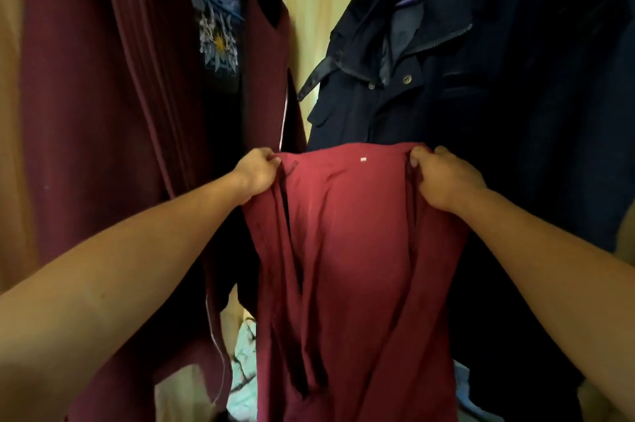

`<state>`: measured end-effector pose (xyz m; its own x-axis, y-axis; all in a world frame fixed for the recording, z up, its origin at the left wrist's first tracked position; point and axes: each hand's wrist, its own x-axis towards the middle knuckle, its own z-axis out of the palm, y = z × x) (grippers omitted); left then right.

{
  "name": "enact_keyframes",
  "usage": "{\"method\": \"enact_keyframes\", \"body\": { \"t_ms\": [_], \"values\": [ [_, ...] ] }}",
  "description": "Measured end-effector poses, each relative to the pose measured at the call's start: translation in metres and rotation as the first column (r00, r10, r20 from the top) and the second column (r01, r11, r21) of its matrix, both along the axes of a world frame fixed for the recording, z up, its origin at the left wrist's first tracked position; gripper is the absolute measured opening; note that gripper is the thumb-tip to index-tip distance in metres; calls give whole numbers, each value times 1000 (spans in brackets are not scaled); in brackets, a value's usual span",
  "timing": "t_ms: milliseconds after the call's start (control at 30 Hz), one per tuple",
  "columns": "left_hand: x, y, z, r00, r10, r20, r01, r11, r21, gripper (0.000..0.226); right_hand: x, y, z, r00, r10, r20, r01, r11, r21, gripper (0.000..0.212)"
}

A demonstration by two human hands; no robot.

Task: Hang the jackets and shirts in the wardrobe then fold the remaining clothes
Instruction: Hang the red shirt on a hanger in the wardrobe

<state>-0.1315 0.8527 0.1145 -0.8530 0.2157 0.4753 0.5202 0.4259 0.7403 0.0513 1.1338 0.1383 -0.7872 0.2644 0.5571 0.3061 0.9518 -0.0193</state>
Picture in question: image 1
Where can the black graphic t-shirt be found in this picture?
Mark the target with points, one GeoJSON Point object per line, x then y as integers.
{"type": "Point", "coordinates": [218, 39]}

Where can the maroon zip jacket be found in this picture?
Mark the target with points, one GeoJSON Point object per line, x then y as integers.
{"type": "Point", "coordinates": [99, 114]}

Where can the dark navy jacket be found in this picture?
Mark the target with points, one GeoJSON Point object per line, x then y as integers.
{"type": "Point", "coordinates": [521, 89]}

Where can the green quilted bedding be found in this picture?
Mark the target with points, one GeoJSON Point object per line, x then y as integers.
{"type": "Point", "coordinates": [245, 362]}

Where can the dark red shirt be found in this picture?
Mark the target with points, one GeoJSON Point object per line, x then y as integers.
{"type": "Point", "coordinates": [357, 263]}

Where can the person's left hand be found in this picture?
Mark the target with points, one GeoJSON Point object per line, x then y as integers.
{"type": "Point", "coordinates": [255, 171]}

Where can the person's right hand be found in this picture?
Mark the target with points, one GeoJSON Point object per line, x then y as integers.
{"type": "Point", "coordinates": [446, 181]}

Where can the person's right forearm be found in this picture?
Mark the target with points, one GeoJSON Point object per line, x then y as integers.
{"type": "Point", "coordinates": [545, 263]}

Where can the person's left forearm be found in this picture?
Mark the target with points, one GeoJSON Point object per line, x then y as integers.
{"type": "Point", "coordinates": [99, 297]}

